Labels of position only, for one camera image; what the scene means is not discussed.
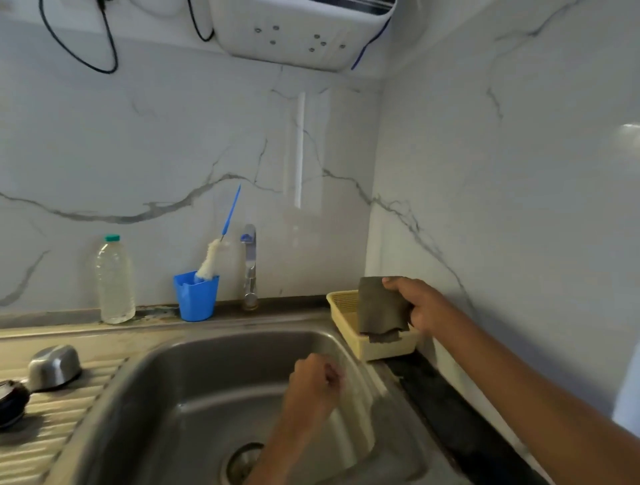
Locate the person's left hand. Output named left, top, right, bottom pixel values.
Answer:
left=286, top=353, right=345, bottom=434

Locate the person's right hand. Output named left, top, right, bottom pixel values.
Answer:
left=382, top=277, right=458, bottom=337

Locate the grey cleaning cloth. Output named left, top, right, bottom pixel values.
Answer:
left=356, top=276, right=414, bottom=344

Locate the person's right forearm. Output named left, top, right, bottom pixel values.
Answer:
left=425, top=305, right=640, bottom=485

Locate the person's left forearm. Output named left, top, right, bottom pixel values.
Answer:
left=246, top=405, right=333, bottom=485

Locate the yellow plastic basket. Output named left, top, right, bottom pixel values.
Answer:
left=326, top=290, right=422, bottom=362

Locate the stainless steel sink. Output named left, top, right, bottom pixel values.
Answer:
left=0, top=307, right=471, bottom=485

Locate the sink drain strainer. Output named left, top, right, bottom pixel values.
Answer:
left=225, top=442, right=266, bottom=485

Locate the chrome tap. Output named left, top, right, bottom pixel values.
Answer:
left=240, top=224, right=260, bottom=311

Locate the blue plastic cup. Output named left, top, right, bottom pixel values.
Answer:
left=173, top=271, right=220, bottom=322

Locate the clear plastic water bottle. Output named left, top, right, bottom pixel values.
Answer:
left=95, top=234, right=137, bottom=325

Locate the blue water tube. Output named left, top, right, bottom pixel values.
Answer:
left=350, top=15, right=393, bottom=71

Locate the steel bowl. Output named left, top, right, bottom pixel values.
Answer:
left=26, top=344, right=83, bottom=393

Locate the white bottle brush blue handle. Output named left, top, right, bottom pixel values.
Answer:
left=194, top=184, right=242, bottom=284

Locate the black power cable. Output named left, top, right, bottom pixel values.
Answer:
left=38, top=0, right=120, bottom=75

